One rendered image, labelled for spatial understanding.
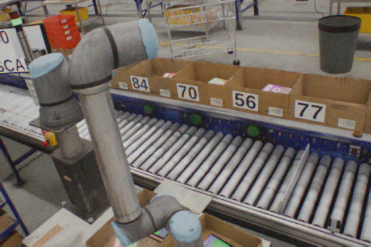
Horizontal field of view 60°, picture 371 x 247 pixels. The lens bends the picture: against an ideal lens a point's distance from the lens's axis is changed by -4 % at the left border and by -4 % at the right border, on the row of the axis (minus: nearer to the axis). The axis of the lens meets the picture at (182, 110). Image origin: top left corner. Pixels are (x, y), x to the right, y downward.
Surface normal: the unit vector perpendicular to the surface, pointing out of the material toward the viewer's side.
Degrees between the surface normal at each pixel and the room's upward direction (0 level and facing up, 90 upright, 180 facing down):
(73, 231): 0
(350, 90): 89
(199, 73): 90
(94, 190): 90
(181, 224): 5
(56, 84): 88
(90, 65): 70
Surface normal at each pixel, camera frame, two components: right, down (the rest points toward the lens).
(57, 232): -0.14, -0.86
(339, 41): -0.29, 0.58
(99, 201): 0.80, 0.19
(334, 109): -0.52, 0.50
